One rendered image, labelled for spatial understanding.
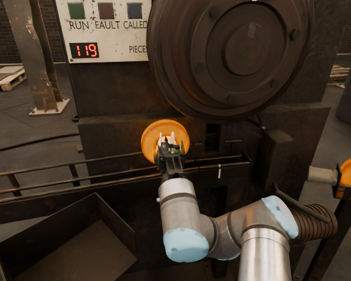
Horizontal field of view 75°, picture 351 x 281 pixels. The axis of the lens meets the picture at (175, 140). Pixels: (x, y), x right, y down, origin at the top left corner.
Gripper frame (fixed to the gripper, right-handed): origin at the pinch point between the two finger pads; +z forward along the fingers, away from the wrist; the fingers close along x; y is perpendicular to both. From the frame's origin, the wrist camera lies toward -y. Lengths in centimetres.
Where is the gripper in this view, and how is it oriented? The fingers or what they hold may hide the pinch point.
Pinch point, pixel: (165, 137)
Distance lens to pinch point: 74.3
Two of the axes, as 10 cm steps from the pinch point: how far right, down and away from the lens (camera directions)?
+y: 0.5, -7.0, -7.1
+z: -1.5, -7.1, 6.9
